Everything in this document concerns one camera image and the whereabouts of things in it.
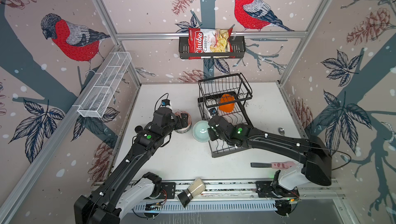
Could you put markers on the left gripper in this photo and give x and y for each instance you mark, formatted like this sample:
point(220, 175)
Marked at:
point(180, 125)

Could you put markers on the light green ceramic bowl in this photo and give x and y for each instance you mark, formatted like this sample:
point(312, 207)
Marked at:
point(200, 131)

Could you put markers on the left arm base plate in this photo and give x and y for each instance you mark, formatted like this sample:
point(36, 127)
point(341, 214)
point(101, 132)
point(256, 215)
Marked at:
point(166, 191)

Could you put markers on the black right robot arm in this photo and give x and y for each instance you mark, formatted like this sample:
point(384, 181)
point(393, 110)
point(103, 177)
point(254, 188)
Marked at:
point(314, 160)

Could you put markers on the white mesh wall shelf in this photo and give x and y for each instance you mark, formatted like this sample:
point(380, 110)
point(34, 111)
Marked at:
point(100, 95)

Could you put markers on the black lidded spice jar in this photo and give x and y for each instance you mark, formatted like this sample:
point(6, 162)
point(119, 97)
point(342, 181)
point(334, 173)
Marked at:
point(138, 129)

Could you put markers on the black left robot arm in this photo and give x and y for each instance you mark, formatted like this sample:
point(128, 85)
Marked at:
point(110, 202)

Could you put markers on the black wall shelf basket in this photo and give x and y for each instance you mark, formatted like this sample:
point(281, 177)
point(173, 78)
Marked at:
point(238, 49)

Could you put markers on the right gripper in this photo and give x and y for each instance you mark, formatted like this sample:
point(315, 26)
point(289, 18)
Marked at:
point(211, 135)

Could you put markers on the pink handled knife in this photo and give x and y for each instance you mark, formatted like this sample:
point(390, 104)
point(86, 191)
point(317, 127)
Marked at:
point(277, 165)

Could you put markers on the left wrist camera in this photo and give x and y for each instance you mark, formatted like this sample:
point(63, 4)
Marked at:
point(166, 103)

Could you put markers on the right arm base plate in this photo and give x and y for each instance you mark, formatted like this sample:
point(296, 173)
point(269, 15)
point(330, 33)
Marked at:
point(265, 189)

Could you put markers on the orange plastic bowl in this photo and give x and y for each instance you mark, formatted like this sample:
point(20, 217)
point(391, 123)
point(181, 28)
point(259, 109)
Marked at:
point(227, 104)

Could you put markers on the metal spoon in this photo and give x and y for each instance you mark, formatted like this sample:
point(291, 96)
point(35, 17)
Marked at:
point(281, 131)

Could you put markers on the black wire dish rack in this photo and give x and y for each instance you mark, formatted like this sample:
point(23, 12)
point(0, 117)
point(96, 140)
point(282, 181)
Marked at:
point(212, 89)

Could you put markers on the red cassava chips bag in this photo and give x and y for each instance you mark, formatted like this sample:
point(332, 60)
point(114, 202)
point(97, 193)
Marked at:
point(202, 40)

